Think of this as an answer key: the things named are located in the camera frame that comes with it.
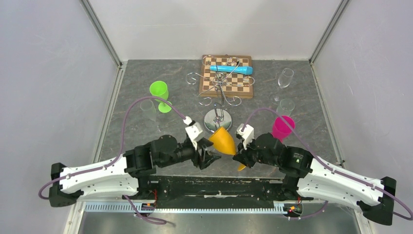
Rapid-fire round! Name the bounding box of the orange plastic wine glass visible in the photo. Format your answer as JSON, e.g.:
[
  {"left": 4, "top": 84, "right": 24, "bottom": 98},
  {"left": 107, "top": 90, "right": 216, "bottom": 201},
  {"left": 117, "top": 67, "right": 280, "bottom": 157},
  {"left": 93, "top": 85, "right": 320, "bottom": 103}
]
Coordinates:
[{"left": 208, "top": 127, "right": 237, "bottom": 156}]

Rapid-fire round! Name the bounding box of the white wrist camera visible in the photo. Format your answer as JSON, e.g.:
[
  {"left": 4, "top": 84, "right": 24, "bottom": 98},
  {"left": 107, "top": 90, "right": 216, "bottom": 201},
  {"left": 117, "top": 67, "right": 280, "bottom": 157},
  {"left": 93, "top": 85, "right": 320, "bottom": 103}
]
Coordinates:
[
  {"left": 183, "top": 116, "right": 205, "bottom": 151},
  {"left": 236, "top": 124, "right": 254, "bottom": 150}
]

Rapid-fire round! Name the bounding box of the chrome wine glass rack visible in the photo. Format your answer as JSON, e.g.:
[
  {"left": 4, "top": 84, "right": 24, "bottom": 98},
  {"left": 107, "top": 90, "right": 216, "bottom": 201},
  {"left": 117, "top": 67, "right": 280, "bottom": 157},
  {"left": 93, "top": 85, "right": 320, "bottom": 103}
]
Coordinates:
[{"left": 186, "top": 72, "right": 244, "bottom": 133}]

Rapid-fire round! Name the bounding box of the pink plastic wine glass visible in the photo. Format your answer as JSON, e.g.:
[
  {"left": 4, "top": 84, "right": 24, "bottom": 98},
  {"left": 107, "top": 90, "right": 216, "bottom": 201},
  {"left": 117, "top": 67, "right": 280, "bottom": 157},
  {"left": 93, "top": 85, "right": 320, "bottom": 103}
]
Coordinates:
[{"left": 271, "top": 116, "right": 295, "bottom": 142}]

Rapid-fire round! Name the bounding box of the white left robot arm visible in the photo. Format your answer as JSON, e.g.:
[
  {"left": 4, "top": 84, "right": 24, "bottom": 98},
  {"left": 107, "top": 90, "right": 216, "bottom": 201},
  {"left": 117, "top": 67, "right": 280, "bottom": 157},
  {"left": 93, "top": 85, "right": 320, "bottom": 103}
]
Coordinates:
[{"left": 48, "top": 135, "right": 221, "bottom": 208}]

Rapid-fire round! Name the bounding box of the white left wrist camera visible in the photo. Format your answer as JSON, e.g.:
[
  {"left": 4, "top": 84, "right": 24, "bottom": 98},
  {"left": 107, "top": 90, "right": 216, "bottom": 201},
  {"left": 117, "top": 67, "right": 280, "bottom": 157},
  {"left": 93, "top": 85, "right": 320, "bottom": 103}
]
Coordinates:
[{"left": 183, "top": 116, "right": 205, "bottom": 151}]

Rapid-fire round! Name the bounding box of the clear wine glass front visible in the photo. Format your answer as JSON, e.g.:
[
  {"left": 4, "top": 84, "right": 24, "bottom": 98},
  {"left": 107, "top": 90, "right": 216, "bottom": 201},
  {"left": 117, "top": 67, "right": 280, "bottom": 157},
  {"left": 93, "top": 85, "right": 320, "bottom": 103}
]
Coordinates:
[{"left": 276, "top": 98, "right": 295, "bottom": 117}]

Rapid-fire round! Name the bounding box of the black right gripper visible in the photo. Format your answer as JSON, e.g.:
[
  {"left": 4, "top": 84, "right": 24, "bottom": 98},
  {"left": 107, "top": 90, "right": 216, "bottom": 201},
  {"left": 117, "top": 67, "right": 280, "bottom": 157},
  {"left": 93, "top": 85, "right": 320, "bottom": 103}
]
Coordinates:
[{"left": 233, "top": 136, "right": 280, "bottom": 168}]

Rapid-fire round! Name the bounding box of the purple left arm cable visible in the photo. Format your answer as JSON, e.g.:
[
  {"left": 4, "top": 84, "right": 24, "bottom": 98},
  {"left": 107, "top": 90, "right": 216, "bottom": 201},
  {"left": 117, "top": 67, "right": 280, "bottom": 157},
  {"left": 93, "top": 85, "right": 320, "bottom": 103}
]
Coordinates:
[{"left": 38, "top": 96, "right": 191, "bottom": 225}]

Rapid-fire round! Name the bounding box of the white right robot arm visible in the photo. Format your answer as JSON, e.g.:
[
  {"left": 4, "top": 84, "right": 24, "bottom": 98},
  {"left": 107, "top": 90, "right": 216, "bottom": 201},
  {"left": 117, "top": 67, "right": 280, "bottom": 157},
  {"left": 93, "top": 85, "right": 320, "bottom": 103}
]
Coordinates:
[{"left": 233, "top": 133, "right": 396, "bottom": 226}]

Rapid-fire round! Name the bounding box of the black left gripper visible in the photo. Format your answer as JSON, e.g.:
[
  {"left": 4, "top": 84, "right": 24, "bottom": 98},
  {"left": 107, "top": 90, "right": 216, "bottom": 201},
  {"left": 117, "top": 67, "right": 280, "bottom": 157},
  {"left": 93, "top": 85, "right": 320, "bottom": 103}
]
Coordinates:
[{"left": 158, "top": 137, "right": 222, "bottom": 170}]

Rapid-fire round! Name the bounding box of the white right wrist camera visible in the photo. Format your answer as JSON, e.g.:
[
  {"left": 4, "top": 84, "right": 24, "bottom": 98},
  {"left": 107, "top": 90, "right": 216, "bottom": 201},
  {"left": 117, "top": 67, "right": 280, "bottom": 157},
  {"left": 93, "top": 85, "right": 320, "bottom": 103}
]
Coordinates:
[{"left": 236, "top": 124, "right": 254, "bottom": 150}]

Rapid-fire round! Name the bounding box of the green plastic wine glass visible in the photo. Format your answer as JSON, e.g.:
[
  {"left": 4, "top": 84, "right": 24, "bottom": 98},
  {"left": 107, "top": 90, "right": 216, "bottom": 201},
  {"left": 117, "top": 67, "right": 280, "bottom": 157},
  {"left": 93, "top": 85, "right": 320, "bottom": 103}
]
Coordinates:
[{"left": 150, "top": 80, "right": 171, "bottom": 113}]

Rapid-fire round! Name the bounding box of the clear wine glass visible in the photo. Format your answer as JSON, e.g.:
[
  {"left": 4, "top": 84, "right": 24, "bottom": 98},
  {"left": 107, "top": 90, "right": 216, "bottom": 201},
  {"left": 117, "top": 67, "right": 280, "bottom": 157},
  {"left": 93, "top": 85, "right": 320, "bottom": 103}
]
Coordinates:
[
  {"left": 270, "top": 68, "right": 294, "bottom": 104},
  {"left": 276, "top": 98, "right": 295, "bottom": 117},
  {"left": 140, "top": 99, "right": 157, "bottom": 121}
]

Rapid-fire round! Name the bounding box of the clear wine glass back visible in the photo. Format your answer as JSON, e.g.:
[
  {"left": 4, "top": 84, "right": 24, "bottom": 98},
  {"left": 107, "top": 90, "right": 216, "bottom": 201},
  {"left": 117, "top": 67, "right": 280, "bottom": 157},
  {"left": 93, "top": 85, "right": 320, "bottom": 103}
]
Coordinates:
[{"left": 140, "top": 99, "right": 157, "bottom": 121}]

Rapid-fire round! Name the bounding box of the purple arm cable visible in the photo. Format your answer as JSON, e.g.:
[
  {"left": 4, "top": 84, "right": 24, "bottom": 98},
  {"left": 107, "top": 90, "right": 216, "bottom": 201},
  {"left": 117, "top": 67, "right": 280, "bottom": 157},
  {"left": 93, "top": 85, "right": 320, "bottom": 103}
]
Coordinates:
[
  {"left": 38, "top": 96, "right": 191, "bottom": 225},
  {"left": 240, "top": 108, "right": 413, "bottom": 221}
]

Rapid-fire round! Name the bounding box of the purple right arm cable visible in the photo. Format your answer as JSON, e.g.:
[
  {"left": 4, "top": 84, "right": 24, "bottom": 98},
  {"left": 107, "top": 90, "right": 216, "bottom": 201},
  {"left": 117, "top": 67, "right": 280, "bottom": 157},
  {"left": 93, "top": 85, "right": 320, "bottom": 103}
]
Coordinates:
[{"left": 240, "top": 108, "right": 413, "bottom": 221}]

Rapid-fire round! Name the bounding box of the blue cylindrical tube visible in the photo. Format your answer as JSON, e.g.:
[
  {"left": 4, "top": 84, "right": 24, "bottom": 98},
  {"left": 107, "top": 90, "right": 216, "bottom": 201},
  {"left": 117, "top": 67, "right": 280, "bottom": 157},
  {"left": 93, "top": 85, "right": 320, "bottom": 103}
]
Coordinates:
[{"left": 209, "top": 65, "right": 253, "bottom": 75}]

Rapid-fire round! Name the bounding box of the wooden chess board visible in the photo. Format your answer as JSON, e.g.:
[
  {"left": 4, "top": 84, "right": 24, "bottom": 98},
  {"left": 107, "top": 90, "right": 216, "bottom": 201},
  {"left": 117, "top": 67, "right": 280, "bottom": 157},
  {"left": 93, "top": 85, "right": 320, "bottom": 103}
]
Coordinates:
[{"left": 195, "top": 55, "right": 254, "bottom": 98}]

